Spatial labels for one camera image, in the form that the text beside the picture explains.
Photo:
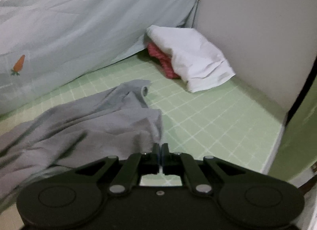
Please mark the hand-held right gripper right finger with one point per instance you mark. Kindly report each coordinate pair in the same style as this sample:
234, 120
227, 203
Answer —
164, 159

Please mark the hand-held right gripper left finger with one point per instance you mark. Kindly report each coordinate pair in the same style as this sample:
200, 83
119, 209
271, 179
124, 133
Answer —
156, 159

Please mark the grey shirt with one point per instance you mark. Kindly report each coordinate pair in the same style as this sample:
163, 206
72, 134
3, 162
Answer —
86, 126

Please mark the green checked bed sheet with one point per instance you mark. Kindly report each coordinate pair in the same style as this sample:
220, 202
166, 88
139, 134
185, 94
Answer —
210, 121

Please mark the red folded garment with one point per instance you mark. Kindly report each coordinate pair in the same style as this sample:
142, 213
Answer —
163, 61

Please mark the white folded garment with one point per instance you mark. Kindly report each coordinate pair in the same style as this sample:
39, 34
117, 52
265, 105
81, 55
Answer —
195, 56

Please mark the carrot print quilt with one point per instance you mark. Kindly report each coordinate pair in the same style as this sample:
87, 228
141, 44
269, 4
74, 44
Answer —
74, 26

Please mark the white bed board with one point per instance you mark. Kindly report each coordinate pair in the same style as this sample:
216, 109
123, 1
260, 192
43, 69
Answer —
260, 34

